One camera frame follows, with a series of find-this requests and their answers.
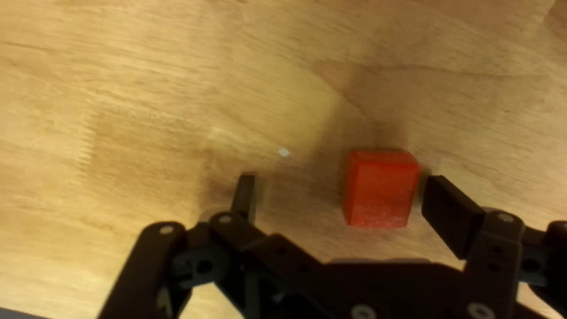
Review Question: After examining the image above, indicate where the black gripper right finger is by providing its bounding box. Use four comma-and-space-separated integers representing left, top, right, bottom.
422, 173, 567, 319

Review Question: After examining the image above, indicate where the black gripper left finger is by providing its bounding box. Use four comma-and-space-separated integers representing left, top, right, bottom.
98, 172, 356, 319

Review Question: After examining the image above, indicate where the small red wooden block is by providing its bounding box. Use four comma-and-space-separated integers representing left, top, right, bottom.
342, 147, 424, 230

